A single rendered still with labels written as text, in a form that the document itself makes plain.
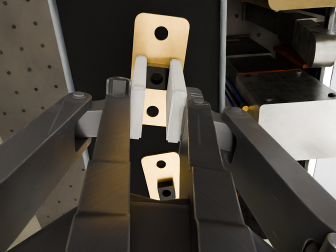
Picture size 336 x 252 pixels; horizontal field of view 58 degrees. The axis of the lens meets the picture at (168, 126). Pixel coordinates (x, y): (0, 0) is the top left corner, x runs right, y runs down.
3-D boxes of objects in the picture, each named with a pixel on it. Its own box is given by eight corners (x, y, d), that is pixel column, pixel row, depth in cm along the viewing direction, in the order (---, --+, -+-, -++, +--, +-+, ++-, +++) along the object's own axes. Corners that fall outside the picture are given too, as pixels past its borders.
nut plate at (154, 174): (189, 213, 34) (190, 220, 33) (156, 218, 34) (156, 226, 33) (177, 149, 30) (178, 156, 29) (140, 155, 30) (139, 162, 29)
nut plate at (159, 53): (174, 125, 25) (175, 132, 24) (127, 121, 25) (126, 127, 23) (190, 18, 21) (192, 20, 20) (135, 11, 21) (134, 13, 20)
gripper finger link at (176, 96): (173, 91, 15) (187, 93, 15) (170, 58, 22) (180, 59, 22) (166, 142, 17) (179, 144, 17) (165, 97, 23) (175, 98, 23)
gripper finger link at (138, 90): (140, 140, 17) (126, 139, 17) (143, 95, 23) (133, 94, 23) (145, 88, 15) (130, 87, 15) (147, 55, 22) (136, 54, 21)
